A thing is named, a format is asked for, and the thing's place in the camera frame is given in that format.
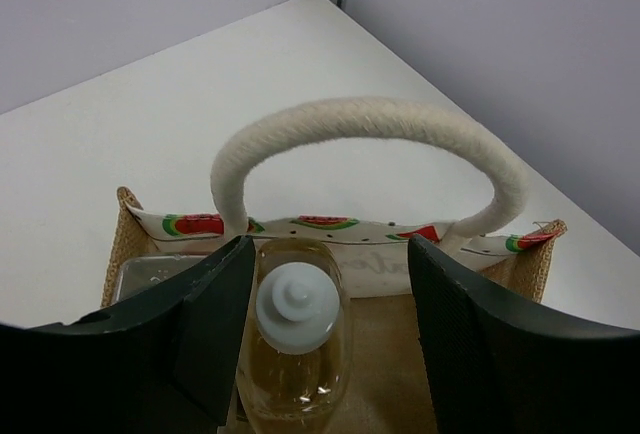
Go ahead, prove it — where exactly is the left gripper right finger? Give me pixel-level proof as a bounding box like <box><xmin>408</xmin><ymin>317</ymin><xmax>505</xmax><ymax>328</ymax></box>
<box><xmin>408</xmin><ymin>236</ymin><xmax>639</xmax><ymax>433</ymax></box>

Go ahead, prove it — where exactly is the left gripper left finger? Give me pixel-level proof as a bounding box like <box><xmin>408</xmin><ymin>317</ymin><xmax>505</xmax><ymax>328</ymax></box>
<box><xmin>1</xmin><ymin>236</ymin><xmax>255</xmax><ymax>433</ymax></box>

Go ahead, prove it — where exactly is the clear jar grey lid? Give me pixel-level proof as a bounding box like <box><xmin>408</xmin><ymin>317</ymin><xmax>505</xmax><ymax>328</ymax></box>
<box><xmin>111</xmin><ymin>254</ymin><xmax>205</xmax><ymax>304</ymax></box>

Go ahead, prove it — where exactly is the burlap watermelon canvas bag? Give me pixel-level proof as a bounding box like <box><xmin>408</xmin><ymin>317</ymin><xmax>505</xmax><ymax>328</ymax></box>
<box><xmin>102</xmin><ymin>97</ymin><xmax>567</xmax><ymax>433</ymax></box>

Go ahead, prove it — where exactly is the amber bottle white cap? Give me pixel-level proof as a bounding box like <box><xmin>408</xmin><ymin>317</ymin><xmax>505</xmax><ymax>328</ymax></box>
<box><xmin>236</xmin><ymin>239</ymin><xmax>353</xmax><ymax>433</ymax></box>

